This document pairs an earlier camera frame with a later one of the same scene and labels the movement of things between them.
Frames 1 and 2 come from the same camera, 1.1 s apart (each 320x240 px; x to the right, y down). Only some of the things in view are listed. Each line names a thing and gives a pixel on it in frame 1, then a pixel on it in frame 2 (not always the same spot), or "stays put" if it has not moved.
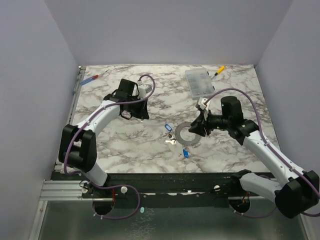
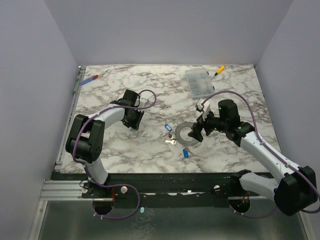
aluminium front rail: [63, 190] stays put
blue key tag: [186, 153] stays put
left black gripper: [142, 113] to [135, 124]
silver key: [173, 142] stays put
